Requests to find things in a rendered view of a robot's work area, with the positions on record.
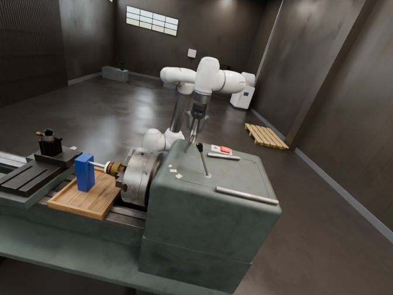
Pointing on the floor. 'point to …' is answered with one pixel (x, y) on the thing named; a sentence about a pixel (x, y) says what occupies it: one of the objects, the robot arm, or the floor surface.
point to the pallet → (265, 137)
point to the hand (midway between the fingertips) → (192, 136)
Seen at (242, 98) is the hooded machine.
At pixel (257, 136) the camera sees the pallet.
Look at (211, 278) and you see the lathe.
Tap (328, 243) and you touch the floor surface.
